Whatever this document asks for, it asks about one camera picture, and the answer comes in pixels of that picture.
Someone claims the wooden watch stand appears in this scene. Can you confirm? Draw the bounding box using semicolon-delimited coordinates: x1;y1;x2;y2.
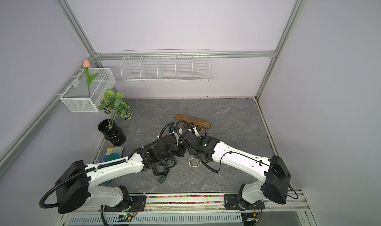
174;114;211;130

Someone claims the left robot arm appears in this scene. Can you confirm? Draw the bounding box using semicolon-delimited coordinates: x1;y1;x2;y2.
39;133;184;214

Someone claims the black watch lower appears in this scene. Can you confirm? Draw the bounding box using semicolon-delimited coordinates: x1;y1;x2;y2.
152;165;170;183

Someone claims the white mesh basket left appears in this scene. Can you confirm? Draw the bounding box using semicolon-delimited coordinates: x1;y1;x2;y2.
60;68;116;113

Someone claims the white wire wall shelf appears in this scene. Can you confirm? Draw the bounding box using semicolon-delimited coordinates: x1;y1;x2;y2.
120;49;210;82

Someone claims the pink tulip flower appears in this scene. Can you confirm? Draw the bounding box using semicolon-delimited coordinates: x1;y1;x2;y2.
83;60;99;98

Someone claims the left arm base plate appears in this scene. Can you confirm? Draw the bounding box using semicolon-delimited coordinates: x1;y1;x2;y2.
103;195;147;212

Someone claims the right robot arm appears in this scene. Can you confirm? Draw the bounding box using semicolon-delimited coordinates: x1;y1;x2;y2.
179;131;291;205

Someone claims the black vase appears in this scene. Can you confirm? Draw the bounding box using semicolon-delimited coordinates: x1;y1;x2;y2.
98;119;126;146

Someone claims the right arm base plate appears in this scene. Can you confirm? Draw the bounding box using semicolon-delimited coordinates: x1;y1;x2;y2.
224;194;265;211

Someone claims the green leafy plant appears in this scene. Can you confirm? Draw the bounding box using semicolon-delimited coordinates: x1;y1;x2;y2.
97;89;133;130

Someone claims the colourful cable strip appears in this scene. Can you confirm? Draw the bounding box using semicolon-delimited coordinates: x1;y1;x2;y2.
146;194;224;205

